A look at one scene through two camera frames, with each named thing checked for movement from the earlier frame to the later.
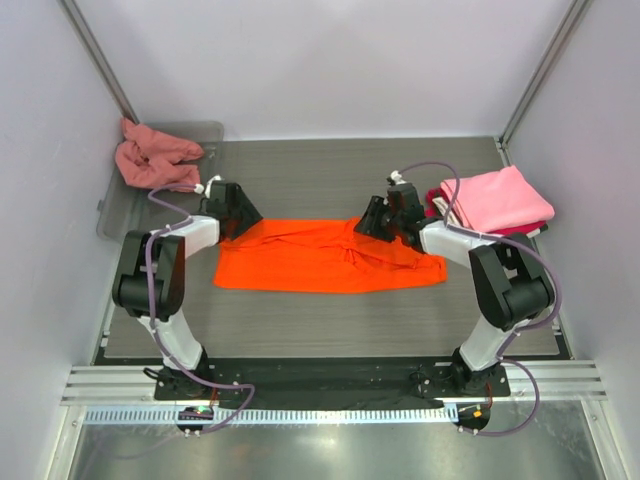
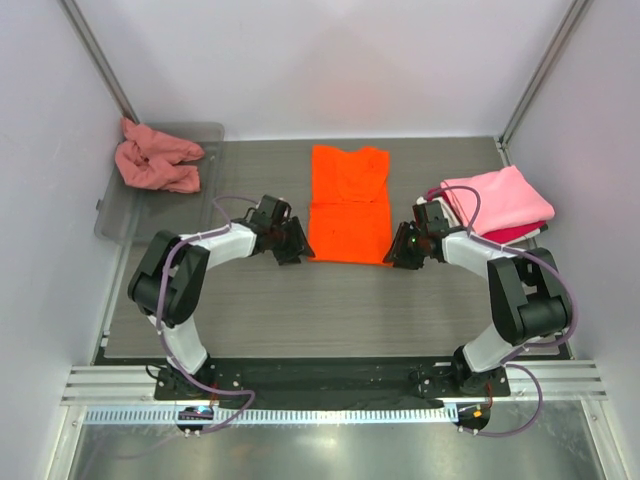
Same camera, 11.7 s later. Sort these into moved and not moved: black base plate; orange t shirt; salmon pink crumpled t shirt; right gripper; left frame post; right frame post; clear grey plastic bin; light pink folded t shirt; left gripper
Moved: right gripper; orange t shirt; left gripper
Not moved: left frame post; black base plate; salmon pink crumpled t shirt; right frame post; clear grey plastic bin; light pink folded t shirt
